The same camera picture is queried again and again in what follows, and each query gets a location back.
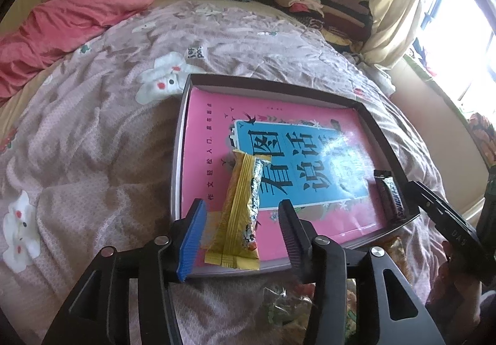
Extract dark shallow cardboard box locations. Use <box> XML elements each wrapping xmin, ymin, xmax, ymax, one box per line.
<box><xmin>171</xmin><ymin>74</ymin><xmax>419</xmax><ymax>277</ymax></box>

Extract yellow Alpenliebe candy pack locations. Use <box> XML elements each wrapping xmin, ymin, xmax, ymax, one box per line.
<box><xmin>204</xmin><ymin>150</ymin><xmax>272</xmax><ymax>271</ymax></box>

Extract pink and blue book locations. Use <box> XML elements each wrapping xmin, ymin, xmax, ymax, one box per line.
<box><xmin>181</xmin><ymin>88</ymin><xmax>387</xmax><ymax>267</ymax></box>

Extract Snickers chocolate bar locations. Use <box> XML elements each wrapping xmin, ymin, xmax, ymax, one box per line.
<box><xmin>373</xmin><ymin>170</ymin><xmax>407</xmax><ymax>222</ymax></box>

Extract clear pack brown rice cakes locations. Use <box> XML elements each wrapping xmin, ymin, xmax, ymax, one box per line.
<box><xmin>263</xmin><ymin>283</ymin><xmax>315</xmax><ymax>344</ymax></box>

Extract orange bread pack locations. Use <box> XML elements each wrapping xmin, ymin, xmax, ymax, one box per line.
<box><xmin>382</xmin><ymin>236</ymin><xmax>414</xmax><ymax>284</ymax></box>

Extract pile of folded clothes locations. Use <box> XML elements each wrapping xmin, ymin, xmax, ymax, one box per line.
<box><xmin>273</xmin><ymin>0</ymin><xmax>373</xmax><ymax>54</ymax></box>

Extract cream curtain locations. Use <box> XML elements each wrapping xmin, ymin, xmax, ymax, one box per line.
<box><xmin>361</xmin><ymin>0</ymin><xmax>423</xmax><ymax>69</ymax></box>

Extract floral mauve quilt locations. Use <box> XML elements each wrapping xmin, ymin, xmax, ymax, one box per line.
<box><xmin>0</xmin><ymin>0</ymin><xmax>454</xmax><ymax>345</ymax></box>

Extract pink blanket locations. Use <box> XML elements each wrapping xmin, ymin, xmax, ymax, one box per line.
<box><xmin>1</xmin><ymin>0</ymin><xmax>154</xmax><ymax>103</ymax></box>

